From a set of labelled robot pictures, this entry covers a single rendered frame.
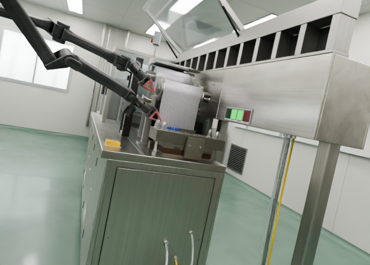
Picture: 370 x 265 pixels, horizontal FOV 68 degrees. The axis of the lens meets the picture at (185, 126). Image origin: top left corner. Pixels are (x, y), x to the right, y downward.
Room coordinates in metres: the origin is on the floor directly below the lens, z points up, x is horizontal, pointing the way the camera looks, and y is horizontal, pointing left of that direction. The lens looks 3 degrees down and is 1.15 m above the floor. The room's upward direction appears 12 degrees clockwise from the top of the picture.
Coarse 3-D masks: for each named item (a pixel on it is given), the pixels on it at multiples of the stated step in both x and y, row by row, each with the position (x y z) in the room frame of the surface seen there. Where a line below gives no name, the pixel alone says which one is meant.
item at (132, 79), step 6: (138, 60) 1.87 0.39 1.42; (132, 78) 1.87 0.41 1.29; (132, 84) 1.87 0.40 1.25; (138, 84) 1.88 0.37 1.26; (132, 114) 1.88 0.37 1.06; (126, 120) 1.87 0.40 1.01; (120, 126) 2.00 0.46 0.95; (126, 126) 1.87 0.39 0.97; (120, 132) 1.98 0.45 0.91; (126, 132) 1.88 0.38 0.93
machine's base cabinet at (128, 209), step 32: (96, 160) 1.75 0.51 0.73; (96, 192) 1.44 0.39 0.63; (128, 192) 1.32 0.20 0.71; (160, 192) 1.37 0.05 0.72; (192, 192) 1.44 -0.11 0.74; (96, 224) 1.27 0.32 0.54; (128, 224) 1.33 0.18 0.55; (160, 224) 1.39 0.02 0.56; (192, 224) 1.45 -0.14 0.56; (96, 256) 1.28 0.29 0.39; (128, 256) 1.34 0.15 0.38; (160, 256) 1.40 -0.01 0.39
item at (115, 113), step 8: (128, 56) 2.54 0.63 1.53; (136, 56) 2.56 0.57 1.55; (144, 64) 2.59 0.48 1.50; (120, 72) 2.52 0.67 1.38; (128, 72) 2.55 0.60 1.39; (120, 80) 2.52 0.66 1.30; (128, 80) 2.55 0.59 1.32; (144, 88) 2.61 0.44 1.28; (104, 96) 2.93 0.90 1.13; (112, 96) 2.51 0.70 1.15; (120, 96) 2.53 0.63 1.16; (104, 104) 2.73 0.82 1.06; (112, 104) 2.51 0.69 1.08; (120, 104) 2.54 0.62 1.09; (112, 112) 2.52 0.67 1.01; (120, 112) 2.54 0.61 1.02; (136, 112) 2.59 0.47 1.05; (112, 120) 2.52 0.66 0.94; (120, 120) 2.55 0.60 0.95; (136, 120) 2.60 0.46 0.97
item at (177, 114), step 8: (160, 104) 1.61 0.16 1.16; (168, 104) 1.62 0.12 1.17; (176, 104) 1.64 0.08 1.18; (184, 104) 1.66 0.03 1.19; (192, 104) 1.67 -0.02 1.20; (160, 112) 1.61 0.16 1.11; (168, 112) 1.62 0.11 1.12; (176, 112) 1.64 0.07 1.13; (184, 112) 1.66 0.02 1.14; (192, 112) 1.68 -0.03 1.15; (168, 120) 1.63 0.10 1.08; (176, 120) 1.64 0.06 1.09; (184, 120) 1.66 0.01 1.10; (192, 120) 1.68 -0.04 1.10; (184, 128) 1.67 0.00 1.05; (192, 128) 1.68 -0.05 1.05
